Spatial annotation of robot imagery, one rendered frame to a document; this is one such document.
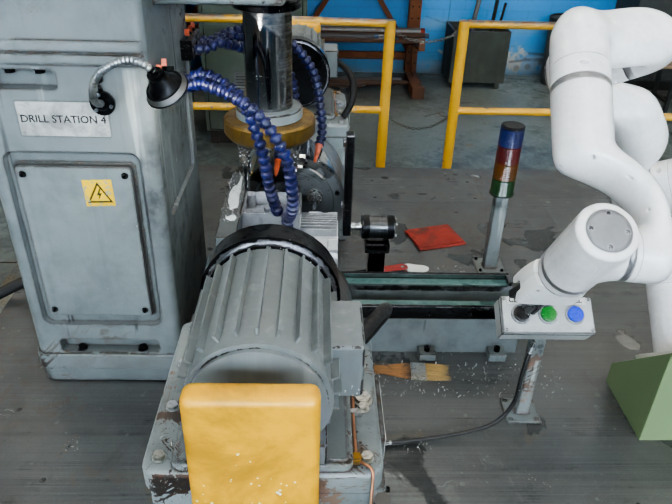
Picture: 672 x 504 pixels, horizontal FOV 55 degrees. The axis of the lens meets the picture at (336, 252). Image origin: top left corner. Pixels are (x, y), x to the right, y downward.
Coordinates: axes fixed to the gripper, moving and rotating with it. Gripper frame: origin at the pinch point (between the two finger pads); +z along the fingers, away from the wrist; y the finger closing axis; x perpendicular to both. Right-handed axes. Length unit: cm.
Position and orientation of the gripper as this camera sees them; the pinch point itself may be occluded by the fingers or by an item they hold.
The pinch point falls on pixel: (532, 303)
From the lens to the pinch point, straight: 118.4
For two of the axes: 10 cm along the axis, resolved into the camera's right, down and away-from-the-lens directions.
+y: -10.0, -0.4, -0.2
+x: -0.2, 9.3, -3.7
